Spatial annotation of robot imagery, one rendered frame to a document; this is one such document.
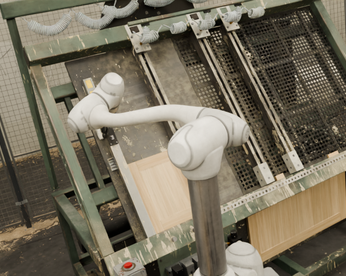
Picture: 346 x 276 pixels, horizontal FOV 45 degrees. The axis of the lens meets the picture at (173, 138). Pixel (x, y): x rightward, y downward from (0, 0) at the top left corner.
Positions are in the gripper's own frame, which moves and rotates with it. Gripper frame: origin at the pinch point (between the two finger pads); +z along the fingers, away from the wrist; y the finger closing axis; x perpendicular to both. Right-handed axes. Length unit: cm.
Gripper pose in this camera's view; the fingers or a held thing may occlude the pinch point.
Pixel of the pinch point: (105, 128)
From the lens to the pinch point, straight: 209.3
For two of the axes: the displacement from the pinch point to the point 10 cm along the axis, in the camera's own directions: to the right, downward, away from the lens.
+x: 9.1, 4.1, 0.1
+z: -2.2, 4.7, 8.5
